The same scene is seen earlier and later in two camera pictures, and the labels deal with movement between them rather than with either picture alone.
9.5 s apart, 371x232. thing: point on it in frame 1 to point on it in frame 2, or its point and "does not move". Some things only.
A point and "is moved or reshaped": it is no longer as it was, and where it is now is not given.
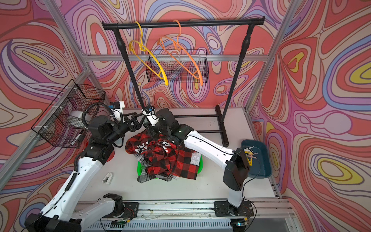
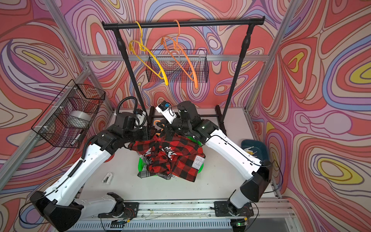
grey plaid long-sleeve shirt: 145,176 is moved or reshaped
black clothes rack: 250,22 does not move
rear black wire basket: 179,65 does not move
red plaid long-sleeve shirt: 164,158 does not move
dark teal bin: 261,167 does not move
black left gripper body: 125,127 to 143,134
